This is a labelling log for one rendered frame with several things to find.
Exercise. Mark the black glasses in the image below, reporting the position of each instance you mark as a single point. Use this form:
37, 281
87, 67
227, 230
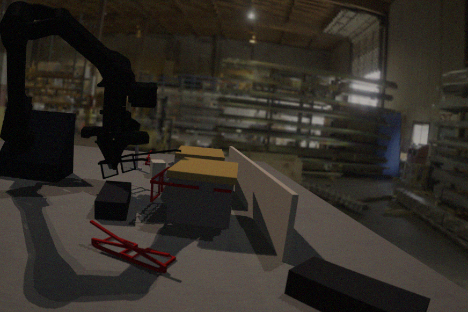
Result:
127, 163

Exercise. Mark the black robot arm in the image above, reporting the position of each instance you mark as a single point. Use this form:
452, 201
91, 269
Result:
17, 27

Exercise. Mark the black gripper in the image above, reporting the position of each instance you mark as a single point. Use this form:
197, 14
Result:
114, 122

